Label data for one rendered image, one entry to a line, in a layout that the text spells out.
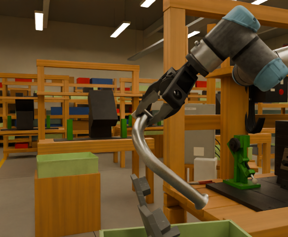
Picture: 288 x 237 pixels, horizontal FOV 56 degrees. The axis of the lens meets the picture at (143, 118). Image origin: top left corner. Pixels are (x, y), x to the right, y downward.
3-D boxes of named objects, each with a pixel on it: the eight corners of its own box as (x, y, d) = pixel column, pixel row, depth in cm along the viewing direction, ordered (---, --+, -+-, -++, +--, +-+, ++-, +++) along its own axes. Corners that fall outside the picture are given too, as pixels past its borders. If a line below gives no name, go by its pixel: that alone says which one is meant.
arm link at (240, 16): (266, 27, 58) (237, -2, 58) (225, 64, 62) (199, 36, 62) (263, 30, 65) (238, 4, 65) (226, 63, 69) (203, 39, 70)
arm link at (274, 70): (280, 74, 69) (250, 43, 70) (298, 67, 58) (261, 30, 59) (255, 95, 70) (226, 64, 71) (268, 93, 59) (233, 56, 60)
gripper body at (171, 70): (175, 98, 77) (207, 68, 73) (174, 110, 69) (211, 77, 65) (156, 80, 76) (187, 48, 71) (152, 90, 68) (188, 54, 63)
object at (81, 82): (117, 153, 805) (117, 76, 797) (3, 160, 698) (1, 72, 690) (112, 150, 856) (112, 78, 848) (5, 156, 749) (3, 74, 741)
